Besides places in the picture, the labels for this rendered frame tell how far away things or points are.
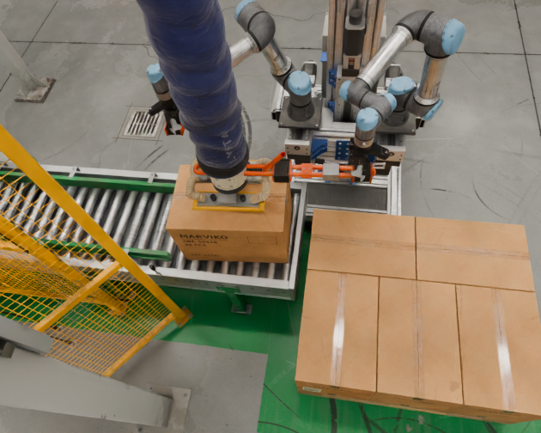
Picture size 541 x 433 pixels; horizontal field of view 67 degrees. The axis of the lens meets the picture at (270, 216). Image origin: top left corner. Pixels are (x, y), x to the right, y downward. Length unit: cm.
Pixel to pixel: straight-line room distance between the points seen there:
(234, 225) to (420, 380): 118
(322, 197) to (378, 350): 120
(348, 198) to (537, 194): 142
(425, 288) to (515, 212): 127
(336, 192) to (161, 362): 165
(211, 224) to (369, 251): 92
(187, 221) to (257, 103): 198
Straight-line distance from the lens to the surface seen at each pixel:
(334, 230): 247
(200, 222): 211
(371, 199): 299
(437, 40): 183
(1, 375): 146
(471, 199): 340
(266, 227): 203
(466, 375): 233
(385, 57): 177
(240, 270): 239
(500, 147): 377
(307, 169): 183
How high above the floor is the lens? 273
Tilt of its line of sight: 60 degrees down
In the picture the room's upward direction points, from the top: 11 degrees counter-clockwise
